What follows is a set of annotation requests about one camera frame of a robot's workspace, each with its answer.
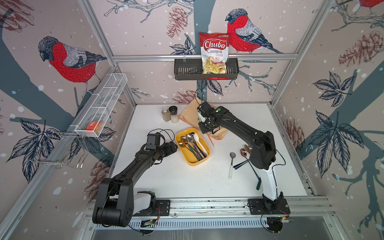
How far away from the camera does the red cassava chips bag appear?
2.73ft

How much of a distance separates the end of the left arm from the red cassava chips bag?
478mm

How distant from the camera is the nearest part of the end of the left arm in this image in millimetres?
659
